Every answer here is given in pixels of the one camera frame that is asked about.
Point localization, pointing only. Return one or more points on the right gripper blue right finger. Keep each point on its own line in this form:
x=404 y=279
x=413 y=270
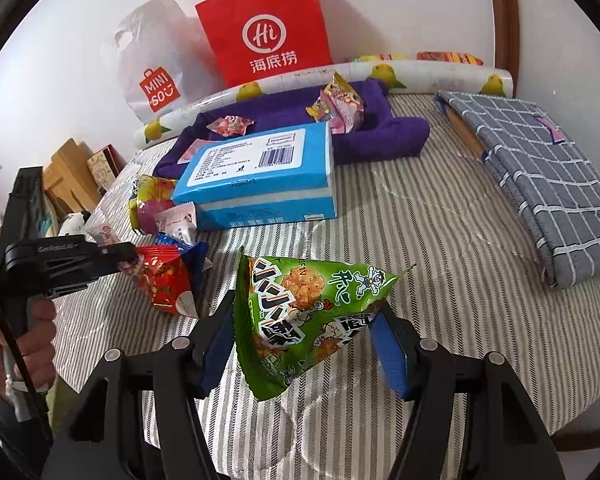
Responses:
x=394 y=340

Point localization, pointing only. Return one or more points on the person left hand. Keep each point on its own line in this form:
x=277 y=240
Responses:
x=36 y=346

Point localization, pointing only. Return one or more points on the wooden furniture piece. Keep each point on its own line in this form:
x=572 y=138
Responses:
x=68 y=182

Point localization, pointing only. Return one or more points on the pink panda snack packet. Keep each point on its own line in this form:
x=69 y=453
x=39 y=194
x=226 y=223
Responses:
x=339 y=105

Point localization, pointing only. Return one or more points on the yellow chips bag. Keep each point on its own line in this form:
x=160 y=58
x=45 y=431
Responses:
x=379 y=57

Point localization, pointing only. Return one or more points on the pink strawberry candy packet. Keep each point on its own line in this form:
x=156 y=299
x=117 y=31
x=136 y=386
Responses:
x=230 y=125

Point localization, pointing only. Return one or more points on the red snack packet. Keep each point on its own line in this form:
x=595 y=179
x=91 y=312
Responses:
x=160 y=271

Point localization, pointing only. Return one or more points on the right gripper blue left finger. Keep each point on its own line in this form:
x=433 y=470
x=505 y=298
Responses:
x=213 y=339

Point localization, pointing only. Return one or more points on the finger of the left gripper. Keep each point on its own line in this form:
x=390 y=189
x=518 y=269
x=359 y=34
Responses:
x=117 y=257

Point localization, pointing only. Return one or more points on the blue tissue box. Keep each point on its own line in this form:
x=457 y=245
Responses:
x=278 y=176

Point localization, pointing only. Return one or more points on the yellow magenta snack packet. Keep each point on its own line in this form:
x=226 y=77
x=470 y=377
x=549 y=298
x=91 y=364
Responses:
x=150 y=195

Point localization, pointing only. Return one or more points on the white Miniso plastic bag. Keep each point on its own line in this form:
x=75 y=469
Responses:
x=161 y=60

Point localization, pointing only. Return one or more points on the patterned small box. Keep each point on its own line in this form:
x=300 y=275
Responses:
x=105 y=166

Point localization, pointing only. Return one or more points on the orange chips bag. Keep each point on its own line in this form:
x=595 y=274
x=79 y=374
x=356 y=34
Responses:
x=449 y=57

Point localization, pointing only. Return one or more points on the grey checked folded cloth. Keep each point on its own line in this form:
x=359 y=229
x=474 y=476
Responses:
x=552 y=186

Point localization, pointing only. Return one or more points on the small white pink packet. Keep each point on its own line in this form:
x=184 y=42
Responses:
x=178 y=222

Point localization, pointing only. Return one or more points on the striped bed mattress cover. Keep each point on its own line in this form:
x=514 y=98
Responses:
x=437 y=236

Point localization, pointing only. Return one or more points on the green snack packet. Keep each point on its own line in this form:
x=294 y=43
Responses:
x=290 y=314

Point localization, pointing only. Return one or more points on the red Haidilao paper bag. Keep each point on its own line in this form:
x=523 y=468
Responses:
x=251 y=39

